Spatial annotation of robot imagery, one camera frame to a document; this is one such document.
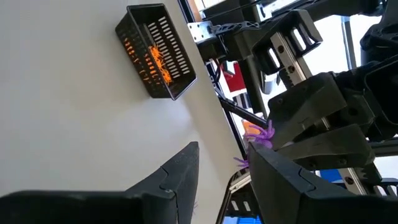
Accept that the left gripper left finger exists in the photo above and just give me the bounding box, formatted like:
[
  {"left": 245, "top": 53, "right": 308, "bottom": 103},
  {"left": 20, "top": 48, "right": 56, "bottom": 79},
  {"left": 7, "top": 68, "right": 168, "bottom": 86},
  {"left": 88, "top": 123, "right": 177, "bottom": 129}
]
[{"left": 124, "top": 141, "right": 200, "bottom": 224}]

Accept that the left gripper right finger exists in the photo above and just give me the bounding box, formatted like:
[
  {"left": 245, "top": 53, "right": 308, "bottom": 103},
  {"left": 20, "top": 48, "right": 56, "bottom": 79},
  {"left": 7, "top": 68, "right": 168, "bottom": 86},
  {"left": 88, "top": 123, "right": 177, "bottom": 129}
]
[{"left": 248, "top": 142, "right": 352, "bottom": 224}]

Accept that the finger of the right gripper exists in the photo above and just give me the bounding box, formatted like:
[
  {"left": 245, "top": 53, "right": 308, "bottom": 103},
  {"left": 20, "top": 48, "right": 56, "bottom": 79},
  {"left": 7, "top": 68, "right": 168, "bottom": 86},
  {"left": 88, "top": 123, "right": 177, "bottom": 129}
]
[
  {"left": 267, "top": 72, "right": 348, "bottom": 150},
  {"left": 273, "top": 123, "right": 376, "bottom": 172}
]

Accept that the purple plastic spider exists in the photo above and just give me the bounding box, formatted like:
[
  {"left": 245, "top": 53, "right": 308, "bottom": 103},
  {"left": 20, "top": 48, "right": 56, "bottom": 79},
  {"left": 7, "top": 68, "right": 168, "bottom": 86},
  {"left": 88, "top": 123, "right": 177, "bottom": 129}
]
[{"left": 233, "top": 119, "right": 276, "bottom": 169}]

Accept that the orange plastic spider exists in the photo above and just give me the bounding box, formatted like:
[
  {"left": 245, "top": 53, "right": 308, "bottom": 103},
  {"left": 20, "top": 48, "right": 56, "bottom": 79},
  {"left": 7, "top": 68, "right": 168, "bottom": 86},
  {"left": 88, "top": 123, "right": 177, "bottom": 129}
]
[
  {"left": 149, "top": 45, "right": 164, "bottom": 63},
  {"left": 160, "top": 67, "right": 174, "bottom": 86}
]

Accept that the black plastic slotted basket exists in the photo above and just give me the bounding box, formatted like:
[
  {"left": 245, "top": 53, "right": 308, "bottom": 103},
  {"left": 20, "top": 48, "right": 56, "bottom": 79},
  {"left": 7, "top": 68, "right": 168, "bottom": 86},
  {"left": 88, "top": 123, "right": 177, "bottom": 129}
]
[{"left": 114, "top": 2, "right": 198, "bottom": 101}]

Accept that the silver metal bracket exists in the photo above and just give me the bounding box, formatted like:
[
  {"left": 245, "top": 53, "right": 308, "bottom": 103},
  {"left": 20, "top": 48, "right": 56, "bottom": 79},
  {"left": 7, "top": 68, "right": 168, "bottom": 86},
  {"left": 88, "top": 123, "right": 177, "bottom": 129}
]
[{"left": 229, "top": 174, "right": 251, "bottom": 192}]

